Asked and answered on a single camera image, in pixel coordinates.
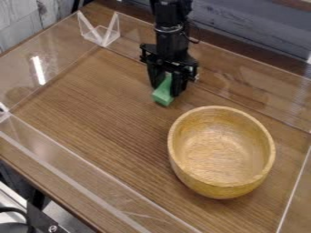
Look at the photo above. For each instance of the black metal base plate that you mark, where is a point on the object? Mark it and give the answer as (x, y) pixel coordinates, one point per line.
(55, 220)

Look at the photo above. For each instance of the clear acrylic tray wall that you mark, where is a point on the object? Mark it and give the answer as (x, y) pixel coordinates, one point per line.
(99, 199)

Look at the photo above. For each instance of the brown wooden bowl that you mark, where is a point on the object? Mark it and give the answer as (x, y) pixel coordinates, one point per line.
(222, 151)

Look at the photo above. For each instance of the clear acrylic corner bracket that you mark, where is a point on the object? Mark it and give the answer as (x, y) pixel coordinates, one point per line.
(102, 35)

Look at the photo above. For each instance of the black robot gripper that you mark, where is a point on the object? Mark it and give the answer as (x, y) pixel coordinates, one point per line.
(167, 57)

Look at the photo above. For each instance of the green rectangular block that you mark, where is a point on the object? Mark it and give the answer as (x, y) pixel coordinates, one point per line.
(162, 94)

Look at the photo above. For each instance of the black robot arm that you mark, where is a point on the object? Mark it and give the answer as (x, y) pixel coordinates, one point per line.
(171, 13)

